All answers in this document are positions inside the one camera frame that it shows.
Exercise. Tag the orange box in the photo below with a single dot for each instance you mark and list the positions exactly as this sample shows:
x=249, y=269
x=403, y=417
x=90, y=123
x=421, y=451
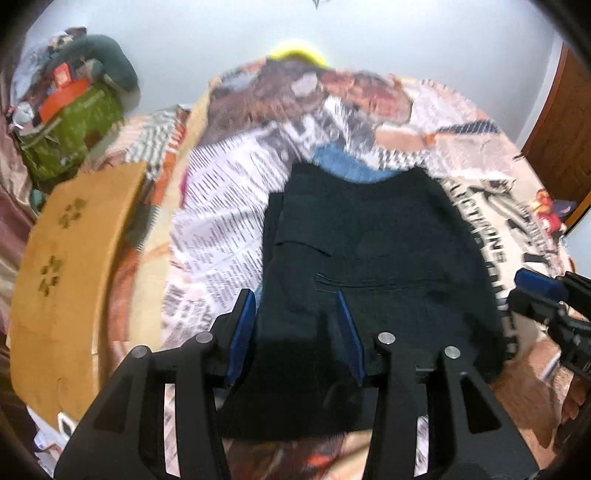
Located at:
x=60, y=99

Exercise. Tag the pink striped curtain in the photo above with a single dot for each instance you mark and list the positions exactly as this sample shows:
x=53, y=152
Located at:
x=11, y=221

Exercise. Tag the black pants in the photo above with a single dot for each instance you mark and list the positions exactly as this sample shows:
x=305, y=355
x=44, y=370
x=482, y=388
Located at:
x=369, y=240

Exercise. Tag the grey plush pillow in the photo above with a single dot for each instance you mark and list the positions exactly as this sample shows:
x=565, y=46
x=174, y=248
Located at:
x=115, y=60

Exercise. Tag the green storage bag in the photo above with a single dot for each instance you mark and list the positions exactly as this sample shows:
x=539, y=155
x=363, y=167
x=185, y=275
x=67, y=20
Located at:
x=69, y=134

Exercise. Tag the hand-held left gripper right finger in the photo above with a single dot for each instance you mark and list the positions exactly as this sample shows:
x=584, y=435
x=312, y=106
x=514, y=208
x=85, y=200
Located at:
x=348, y=341

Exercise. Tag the printed newspaper-pattern blanket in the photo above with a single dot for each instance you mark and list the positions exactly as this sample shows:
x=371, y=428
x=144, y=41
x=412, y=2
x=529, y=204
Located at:
x=221, y=221

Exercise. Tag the yellow pillow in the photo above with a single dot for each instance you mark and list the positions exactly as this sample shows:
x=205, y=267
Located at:
x=295, y=50

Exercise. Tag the wooden door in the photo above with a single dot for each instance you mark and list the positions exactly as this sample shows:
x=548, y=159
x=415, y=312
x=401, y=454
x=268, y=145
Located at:
x=563, y=138

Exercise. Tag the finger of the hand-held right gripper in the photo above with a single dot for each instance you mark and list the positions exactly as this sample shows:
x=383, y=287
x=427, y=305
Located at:
x=538, y=282
x=531, y=302

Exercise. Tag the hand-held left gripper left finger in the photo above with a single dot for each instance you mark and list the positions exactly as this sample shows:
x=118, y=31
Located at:
x=240, y=341

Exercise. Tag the blue jeans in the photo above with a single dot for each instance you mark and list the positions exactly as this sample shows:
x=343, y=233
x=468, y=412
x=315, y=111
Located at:
x=346, y=166

